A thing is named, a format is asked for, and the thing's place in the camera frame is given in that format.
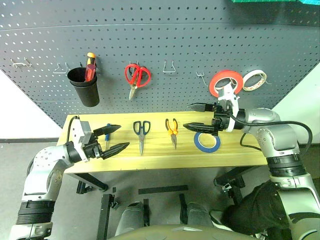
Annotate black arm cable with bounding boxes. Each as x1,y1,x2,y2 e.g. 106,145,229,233
226,109,314,152
67,115,80,146

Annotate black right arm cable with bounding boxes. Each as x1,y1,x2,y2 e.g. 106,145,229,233
226,109,314,152

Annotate grey robot leg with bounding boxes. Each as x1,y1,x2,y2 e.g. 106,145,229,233
114,201,148,237
186,201,215,227

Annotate grey pegboard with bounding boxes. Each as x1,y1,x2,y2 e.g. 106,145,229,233
0,0,320,130

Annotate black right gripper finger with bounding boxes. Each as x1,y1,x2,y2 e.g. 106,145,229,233
182,121,215,136
187,102,216,113

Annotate red tape roll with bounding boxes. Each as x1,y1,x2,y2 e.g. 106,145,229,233
208,69,244,98

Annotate green mat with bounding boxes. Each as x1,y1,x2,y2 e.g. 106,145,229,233
226,0,320,5

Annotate grey robot left leg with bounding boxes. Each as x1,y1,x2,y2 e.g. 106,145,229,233
114,201,148,237

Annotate double wire pegboard hook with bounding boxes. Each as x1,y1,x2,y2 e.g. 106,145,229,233
10,57,33,69

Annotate orange black needle-nose pliers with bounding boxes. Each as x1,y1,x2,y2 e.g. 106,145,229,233
164,118,179,150

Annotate blue handled screwdriver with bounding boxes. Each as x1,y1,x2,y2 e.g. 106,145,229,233
104,123,112,151

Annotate red orange handled screwdriver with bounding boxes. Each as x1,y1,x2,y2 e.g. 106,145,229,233
84,51,97,83

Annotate long black floor tape strip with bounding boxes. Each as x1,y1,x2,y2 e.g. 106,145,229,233
138,184,189,195

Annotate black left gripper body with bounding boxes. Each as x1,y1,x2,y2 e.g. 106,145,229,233
83,133,105,161

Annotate blue tape roll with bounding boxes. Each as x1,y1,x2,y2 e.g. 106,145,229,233
193,131,222,153

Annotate black metal table leg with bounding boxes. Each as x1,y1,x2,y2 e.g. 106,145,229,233
65,172,118,240
214,166,247,210

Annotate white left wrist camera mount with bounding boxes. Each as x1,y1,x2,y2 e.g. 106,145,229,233
67,119,94,163

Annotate blue black handled scissors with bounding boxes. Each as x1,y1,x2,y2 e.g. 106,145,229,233
132,120,152,156

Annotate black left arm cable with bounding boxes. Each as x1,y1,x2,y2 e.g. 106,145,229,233
67,115,80,146

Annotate small silver pegboard hook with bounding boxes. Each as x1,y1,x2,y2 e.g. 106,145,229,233
195,71,209,86

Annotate wide wire pegboard hook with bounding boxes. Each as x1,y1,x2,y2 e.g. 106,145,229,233
53,62,69,74

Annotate silver wire pliers holder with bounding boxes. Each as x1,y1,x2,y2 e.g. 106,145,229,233
162,59,176,74

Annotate short black floor strip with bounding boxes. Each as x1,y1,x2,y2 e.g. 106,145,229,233
178,193,189,225
143,198,151,227

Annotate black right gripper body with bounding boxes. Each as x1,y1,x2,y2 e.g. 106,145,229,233
211,102,233,138

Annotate red handled scissors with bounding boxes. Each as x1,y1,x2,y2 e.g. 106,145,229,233
124,63,152,101

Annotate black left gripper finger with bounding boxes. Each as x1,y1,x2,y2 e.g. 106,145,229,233
101,141,131,160
93,124,123,138

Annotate black rounded cloth bundle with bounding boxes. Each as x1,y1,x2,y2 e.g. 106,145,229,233
221,181,296,237

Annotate white tape roll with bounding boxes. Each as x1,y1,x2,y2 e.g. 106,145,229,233
242,69,268,92

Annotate black plastic cup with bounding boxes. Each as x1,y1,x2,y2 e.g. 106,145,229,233
66,66,100,108

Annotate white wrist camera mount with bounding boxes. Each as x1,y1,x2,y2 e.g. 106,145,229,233
67,119,94,163
216,83,241,132

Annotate olive grey robot torso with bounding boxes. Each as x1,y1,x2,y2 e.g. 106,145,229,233
107,223,258,240

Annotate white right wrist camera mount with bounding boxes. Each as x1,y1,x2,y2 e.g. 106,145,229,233
216,83,241,132

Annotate grey robot right leg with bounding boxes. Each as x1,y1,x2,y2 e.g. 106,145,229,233
186,201,215,227

